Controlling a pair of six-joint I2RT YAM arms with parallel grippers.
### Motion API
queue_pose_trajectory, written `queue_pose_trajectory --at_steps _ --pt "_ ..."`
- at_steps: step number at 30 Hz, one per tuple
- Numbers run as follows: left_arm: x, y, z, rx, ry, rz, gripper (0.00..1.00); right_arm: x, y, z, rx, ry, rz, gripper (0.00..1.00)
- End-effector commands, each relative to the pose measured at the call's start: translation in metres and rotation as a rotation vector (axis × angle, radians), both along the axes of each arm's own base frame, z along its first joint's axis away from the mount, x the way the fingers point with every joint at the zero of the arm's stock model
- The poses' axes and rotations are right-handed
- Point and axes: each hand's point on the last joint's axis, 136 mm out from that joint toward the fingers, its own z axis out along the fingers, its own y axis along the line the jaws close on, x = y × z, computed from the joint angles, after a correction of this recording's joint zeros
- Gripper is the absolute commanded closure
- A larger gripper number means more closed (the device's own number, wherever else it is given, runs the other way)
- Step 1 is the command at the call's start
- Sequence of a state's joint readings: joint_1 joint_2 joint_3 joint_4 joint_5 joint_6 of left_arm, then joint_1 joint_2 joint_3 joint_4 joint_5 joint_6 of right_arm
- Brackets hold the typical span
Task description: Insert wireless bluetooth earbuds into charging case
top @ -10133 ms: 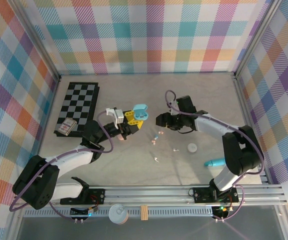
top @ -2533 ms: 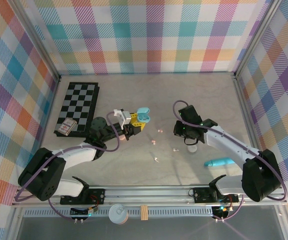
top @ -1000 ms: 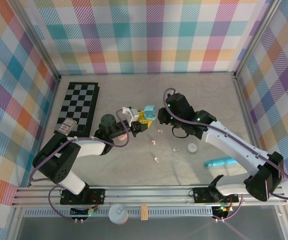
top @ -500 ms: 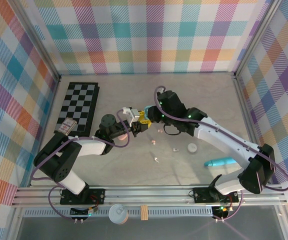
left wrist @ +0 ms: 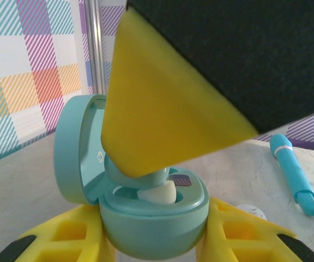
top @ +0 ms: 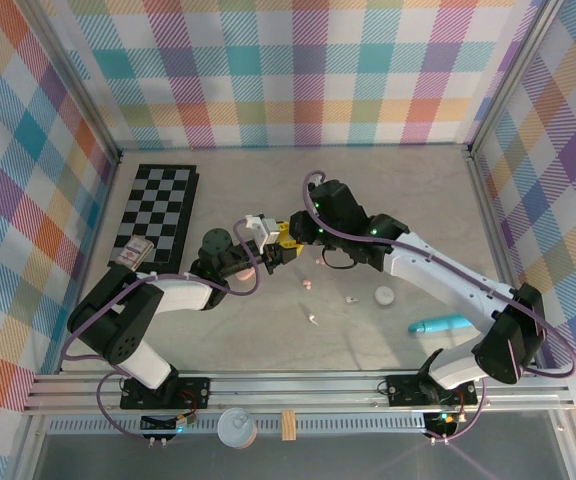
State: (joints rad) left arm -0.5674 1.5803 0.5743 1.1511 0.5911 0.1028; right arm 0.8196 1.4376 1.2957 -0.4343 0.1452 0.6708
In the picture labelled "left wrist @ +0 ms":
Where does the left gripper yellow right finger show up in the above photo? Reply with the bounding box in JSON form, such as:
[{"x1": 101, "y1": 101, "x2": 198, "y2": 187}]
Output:
[{"x1": 197, "y1": 196, "x2": 314, "y2": 262}]

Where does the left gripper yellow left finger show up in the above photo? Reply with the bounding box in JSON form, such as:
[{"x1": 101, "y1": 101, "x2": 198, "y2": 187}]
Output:
[{"x1": 0, "y1": 204, "x2": 117, "y2": 262}]

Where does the white earbud charging case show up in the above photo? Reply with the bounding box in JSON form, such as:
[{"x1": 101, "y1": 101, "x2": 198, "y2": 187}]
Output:
[{"x1": 235, "y1": 204, "x2": 267, "y2": 222}]

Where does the blue earbud charging case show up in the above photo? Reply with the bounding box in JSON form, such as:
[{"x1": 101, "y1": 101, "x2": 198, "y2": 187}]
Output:
[{"x1": 53, "y1": 94, "x2": 210, "y2": 259}]

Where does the turquoise pen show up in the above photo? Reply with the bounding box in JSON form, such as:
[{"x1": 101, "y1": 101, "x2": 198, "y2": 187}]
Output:
[{"x1": 269, "y1": 133, "x2": 314, "y2": 217}]

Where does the aluminium frame post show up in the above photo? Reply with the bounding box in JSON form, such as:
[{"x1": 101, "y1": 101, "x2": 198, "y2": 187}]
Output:
[{"x1": 84, "y1": 0, "x2": 111, "y2": 97}]

